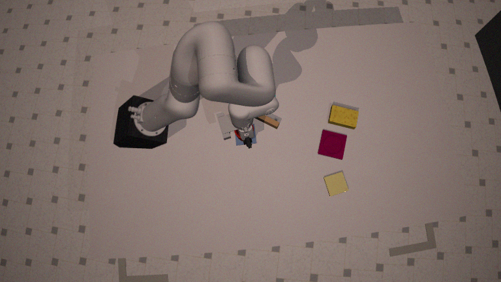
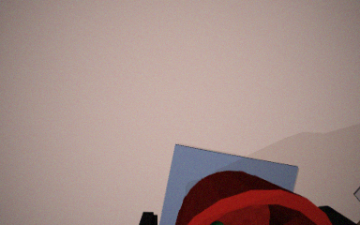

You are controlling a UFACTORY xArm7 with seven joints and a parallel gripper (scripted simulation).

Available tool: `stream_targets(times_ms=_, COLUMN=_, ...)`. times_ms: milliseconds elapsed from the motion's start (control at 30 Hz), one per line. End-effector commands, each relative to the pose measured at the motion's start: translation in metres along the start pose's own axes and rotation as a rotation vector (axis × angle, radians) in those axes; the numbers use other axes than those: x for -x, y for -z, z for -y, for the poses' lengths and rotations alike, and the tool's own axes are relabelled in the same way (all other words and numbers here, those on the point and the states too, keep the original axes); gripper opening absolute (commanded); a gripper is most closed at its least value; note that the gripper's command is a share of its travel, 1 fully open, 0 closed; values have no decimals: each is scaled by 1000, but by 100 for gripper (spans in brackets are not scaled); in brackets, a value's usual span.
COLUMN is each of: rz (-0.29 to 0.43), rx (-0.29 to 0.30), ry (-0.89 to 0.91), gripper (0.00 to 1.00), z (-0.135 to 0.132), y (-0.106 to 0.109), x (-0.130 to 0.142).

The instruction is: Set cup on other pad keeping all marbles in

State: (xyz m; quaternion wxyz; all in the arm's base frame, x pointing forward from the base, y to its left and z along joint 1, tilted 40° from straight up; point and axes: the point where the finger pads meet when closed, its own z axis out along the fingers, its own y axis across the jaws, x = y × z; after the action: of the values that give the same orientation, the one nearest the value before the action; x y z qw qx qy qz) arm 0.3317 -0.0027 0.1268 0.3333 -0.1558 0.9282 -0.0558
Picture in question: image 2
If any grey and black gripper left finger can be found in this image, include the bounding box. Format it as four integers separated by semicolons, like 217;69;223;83
139;212;158;225

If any grey metal l-bracket with screws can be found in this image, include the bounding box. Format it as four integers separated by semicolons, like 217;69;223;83
353;187;360;202

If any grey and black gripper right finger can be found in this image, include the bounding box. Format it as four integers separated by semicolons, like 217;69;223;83
319;205;357;225

